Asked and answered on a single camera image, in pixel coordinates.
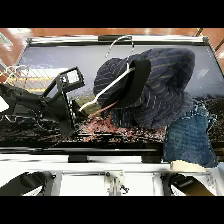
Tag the brown clothes hanger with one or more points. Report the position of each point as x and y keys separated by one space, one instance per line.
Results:
x=103 y=109

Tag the beige flat pad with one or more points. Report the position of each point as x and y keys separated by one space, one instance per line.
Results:
x=186 y=166

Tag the navy striped shirt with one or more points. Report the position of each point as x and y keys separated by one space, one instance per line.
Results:
x=166 y=86

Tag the blue jeans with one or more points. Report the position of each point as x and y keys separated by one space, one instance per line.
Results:
x=190 y=136

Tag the white clothes hanger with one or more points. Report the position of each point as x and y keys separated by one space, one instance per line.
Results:
x=110 y=87

